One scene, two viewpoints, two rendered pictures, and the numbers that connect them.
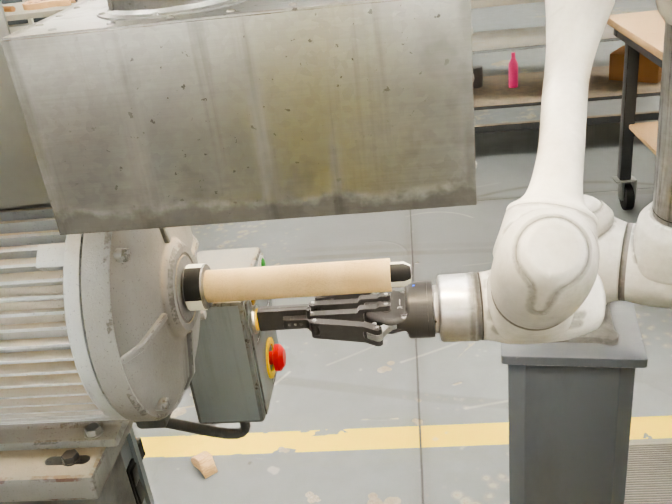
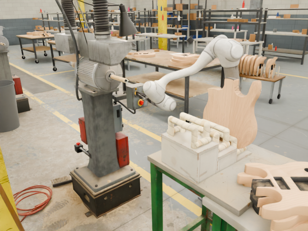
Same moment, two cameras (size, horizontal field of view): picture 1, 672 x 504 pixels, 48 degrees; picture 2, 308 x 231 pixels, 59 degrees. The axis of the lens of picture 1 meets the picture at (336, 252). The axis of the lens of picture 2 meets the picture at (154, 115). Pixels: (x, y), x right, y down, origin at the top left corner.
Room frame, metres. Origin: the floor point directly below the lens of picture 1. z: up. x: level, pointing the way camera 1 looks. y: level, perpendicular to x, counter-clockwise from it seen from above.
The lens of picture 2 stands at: (-0.60, -1.49, 1.72)
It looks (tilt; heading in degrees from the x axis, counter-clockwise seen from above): 21 degrees down; 44
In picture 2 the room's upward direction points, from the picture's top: 1 degrees counter-clockwise
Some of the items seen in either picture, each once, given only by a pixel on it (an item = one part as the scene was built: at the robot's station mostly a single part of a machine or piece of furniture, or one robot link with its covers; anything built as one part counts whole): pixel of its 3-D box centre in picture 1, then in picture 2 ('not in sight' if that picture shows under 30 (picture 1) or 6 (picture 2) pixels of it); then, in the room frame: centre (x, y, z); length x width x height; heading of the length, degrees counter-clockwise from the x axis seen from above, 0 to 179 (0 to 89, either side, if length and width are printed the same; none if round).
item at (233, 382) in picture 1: (184, 363); (130, 98); (0.92, 0.24, 0.99); 0.24 x 0.21 x 0.26; 83
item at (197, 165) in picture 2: not in sight; (188, 153); (0.42, -0.76, 1.02); 0.27 x 0.15 x 0.17; 82
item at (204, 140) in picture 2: not in sight; (201, 141); (0.40, -0.86, 1.12); 0.11 x 0.03 x 0.03; 172
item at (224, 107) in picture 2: not in sight; (228, 112); (0.73, -0.81, 1.17); 0.35 x 0.04 x 0.40; 81
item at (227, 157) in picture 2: not in sight; (207, 151); (0.57, -0.79, 0.98); 0.27 x 0.16 x 0.09; 82
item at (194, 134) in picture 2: not in sight; (194, 138); (0.36, -0.84, 1.15); 0.03 x 0.03 x 0.09
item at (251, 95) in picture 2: not in sight; (252, 89); (0.71, -0.94, 1.33); 0.07 x 0.04 x 0.10; 81
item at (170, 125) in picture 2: not in sight; (171, 127); (0.39, -0.67, 1.15); 0.03 x 0.03 x 0.09
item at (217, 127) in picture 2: not in sight; (214, 126); (0.61, -0.79, 1.12); 0.20 x 0.03 x 0.03; 81
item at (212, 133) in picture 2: not in sight; (204, 129); (0.53, -0.78, 1.12); 0.20 x 0.03 x 0.03; 81
